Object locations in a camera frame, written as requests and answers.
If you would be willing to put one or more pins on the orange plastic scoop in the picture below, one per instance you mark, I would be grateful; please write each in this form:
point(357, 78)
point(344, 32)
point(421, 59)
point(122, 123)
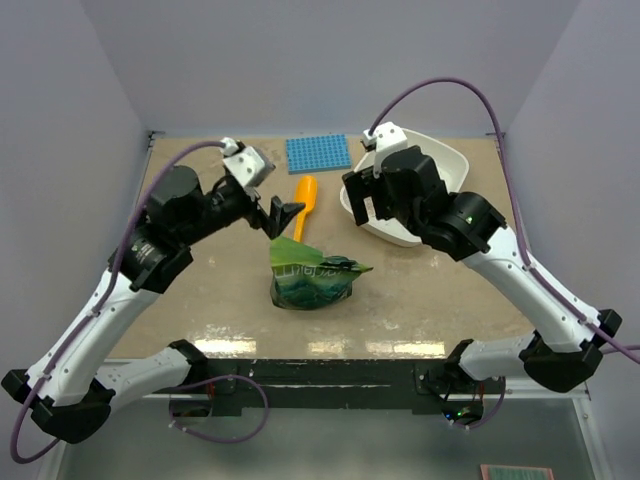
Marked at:
point(306, 193)

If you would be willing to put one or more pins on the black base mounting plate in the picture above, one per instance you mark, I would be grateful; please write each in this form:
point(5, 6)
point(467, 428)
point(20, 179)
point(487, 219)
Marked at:
point(422, 387)

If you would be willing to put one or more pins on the green litter bag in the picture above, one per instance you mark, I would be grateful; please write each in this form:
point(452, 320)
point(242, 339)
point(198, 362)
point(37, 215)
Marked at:
point(299, 282)

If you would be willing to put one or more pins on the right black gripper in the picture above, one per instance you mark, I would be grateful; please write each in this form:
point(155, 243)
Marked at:
point(362, 184)

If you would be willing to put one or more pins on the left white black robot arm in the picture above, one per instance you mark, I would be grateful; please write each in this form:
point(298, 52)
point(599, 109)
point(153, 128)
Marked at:
point(67, 393)

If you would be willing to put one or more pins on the blue studded plate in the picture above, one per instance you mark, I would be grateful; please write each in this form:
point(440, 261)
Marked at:
point(317, 154)

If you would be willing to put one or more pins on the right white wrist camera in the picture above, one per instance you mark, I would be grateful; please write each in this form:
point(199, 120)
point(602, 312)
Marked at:
point(386, 139)

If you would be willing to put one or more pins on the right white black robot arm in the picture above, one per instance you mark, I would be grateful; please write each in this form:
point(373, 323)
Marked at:
point(563, 350)

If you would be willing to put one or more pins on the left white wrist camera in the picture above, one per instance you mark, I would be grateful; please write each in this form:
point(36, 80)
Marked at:
point(248, 165)

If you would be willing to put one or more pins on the black bag clip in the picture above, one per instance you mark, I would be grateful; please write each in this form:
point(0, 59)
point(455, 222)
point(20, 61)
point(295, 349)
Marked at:
point(342, 263)

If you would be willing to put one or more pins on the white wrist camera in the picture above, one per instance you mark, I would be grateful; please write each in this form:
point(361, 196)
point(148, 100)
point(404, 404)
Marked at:
point(386, 139)
point(248, 165)

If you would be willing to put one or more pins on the pink green board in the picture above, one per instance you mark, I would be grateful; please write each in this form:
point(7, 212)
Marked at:
point(503, 472)

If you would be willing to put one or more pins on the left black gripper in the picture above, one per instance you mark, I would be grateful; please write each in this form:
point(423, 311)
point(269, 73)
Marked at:
point(279, 210)

